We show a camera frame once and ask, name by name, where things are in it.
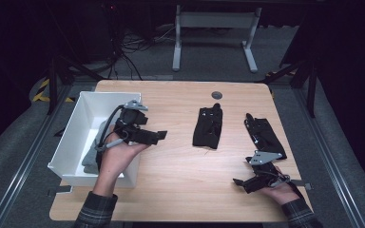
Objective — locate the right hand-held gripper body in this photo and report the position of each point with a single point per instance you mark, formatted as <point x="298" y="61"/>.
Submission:
<point x="267" y="174"/>

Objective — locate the person's left hand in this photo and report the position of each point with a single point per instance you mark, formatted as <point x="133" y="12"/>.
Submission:
<point x="117" y="158"/>

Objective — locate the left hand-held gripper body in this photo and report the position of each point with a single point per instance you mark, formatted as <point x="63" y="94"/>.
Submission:
<point x="130" y="122"/>

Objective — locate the round grey table grommet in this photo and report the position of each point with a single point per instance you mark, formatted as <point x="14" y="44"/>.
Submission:
<point x="217" y="95"/>

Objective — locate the person's right hand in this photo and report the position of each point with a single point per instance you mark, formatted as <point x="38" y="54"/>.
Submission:
<point x="282" y="193"/>

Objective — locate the white metal stand frame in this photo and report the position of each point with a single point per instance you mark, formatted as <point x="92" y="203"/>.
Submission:
<point x="215" y="19"/>

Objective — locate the dark computer case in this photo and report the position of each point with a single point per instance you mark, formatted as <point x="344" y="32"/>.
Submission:
<point x="103" y="31"/>

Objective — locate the black glove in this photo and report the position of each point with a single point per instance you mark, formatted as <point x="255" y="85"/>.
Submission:
<point x="208" y="128"/>
<point x="264" y="134"/>

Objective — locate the black metal stand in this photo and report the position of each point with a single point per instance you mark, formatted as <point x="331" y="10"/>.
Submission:
<point x="53" y="85"/>
<point x="311" y="88"/>

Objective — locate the grey table edge bracket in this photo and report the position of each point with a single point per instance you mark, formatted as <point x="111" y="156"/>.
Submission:
<point x="302" y="184"/>

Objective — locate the white rectangular box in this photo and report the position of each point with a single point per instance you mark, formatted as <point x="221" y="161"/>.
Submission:
<point x="76" y="142"/>

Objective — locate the aluminium floor rail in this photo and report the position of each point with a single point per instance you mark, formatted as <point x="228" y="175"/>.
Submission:
<point x="329" y="158"/>
<point x="28" y="158"/>

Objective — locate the yellow black hazard tape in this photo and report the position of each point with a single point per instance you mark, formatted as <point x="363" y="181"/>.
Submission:
<point x="41" y="93"/>

